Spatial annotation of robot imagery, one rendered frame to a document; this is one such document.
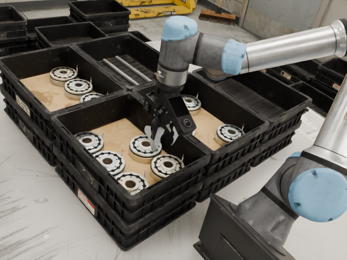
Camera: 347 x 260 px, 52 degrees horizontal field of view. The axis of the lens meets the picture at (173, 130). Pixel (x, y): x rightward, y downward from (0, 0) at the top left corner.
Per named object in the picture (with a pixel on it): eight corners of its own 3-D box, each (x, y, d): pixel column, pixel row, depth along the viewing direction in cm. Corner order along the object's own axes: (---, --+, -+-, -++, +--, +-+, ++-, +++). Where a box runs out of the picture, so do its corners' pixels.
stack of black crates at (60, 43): (90, 77, 276) (90, 21, 249) (108, 96, 259) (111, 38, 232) (38, 86, 254) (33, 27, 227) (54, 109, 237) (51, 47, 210)
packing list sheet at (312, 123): (348, 133, 166) (348, 132, 166) (320, 148, 153) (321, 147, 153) (293, 98, 185) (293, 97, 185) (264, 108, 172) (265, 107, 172)
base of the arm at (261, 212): (282, 248, 97) (306, 222, 96) (275, 251, 83) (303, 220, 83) (241, 210, 104) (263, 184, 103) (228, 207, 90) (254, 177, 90)
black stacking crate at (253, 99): (302, 123, 146) (313, 100, 139) (261, 149, 128) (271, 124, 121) (230, 79, 166) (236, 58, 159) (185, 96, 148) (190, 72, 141)
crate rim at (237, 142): (269, 128, 122) (271, 123, 120) (211, 161, 103) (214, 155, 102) (188, 76, 142) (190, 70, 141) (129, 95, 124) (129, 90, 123)
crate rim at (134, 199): (211, 161, 103) (214, 155, 102) (130, 208, 85) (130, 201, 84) (129, 96, 124) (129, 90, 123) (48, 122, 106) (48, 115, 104)
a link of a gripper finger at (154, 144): (144, 141, 101) (155, 113, 97) (156, 153, 98) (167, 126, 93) (136, 142, 99) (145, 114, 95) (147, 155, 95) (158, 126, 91)
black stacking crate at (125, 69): (184, 96, 148) (189, 72, 141) (127, 117, 130) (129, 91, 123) (127, 56, 169) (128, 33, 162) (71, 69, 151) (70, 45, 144)
